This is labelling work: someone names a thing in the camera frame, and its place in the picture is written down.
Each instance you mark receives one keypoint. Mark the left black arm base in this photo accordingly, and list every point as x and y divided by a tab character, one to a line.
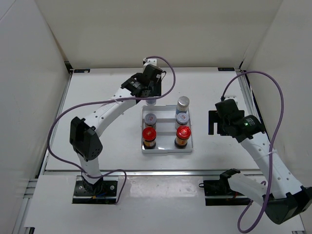
103	192

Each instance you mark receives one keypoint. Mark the red-lid sauce jar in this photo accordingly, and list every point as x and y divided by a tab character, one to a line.
183	134
149	138

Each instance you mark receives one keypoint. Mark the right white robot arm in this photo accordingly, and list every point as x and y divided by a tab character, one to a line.
284	197

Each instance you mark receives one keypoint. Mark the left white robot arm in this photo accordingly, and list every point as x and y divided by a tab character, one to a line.
85	132

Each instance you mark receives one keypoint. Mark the white three-compartment tray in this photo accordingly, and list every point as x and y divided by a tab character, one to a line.
165	130

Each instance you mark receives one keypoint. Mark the right blue corner label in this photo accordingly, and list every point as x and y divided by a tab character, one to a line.
226	69

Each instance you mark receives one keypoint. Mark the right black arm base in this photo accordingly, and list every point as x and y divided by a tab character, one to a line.
218	192

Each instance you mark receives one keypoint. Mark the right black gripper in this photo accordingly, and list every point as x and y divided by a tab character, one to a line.
213	117

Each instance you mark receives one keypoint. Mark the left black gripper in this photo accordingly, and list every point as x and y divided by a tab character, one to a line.
157	87

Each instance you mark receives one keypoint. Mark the small silver-lid jar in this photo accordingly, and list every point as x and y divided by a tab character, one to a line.
150	120
182	119

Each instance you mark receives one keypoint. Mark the left blue corner label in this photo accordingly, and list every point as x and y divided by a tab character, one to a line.
81	71

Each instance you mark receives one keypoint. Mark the tall blue-label bottle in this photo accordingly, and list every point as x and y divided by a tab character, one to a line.
182	105
151	101

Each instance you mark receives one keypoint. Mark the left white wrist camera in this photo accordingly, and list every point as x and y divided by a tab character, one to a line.
149	61

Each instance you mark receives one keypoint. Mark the blue corner label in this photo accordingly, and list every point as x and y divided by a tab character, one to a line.
81	71
226	69

